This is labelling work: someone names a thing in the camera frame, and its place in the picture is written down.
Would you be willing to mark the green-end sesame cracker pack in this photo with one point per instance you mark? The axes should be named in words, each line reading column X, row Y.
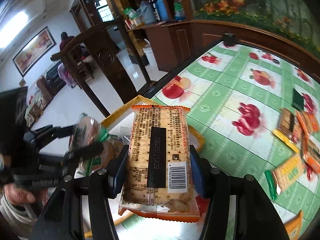
column 310, row 153

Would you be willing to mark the white bucket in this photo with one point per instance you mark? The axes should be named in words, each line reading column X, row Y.
column 149, row 53

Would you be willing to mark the wooden chair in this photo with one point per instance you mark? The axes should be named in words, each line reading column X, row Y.
column 95, row 40

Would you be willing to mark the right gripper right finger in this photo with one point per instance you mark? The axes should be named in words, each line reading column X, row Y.
column 255, row 216

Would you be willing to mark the yellow white foam tray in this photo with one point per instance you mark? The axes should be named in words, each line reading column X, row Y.
column 150, row 139

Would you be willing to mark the small orange cracker pack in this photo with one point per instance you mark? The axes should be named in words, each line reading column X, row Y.
column 308, row 122

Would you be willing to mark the orange salty cheese biscuit pack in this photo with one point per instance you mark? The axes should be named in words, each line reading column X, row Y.
column 293, row 226

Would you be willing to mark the blue Hokkaido cracker pack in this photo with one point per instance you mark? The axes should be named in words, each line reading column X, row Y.
column 112, row 148

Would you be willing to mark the person in background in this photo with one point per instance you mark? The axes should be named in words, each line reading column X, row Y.
column 65, row 39

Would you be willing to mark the framed wall painting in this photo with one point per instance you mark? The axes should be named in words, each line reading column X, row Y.
column 33, row 51

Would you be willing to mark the person left hand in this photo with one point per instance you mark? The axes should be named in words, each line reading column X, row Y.
column 18, row 196

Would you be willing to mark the dark green sachet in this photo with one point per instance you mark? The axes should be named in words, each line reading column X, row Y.
column 297, row 100

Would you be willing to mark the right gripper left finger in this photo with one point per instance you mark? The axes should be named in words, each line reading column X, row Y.
column 62, row 218

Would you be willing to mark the round green-label biscuit pack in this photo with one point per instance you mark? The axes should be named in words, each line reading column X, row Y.
column 86, row 131

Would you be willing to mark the yellow green cracker pack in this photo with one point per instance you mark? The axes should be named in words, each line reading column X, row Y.
column 283, row 176

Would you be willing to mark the wooden sideboard cabinet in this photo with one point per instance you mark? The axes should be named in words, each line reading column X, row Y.
column 171, row 42

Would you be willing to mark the blue thermos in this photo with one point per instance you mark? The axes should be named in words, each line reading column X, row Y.
column 161, row 9

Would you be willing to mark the large orange cracker pack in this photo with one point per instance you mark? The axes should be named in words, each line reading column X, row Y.
column 160, row 162

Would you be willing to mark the small black table object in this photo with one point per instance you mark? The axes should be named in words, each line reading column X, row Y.
column 228, row 39

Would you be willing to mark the clear cookie bag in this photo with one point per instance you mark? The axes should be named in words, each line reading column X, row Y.
column 126, row 135

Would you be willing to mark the grey kettle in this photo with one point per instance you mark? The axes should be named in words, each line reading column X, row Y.
column 146, row 12

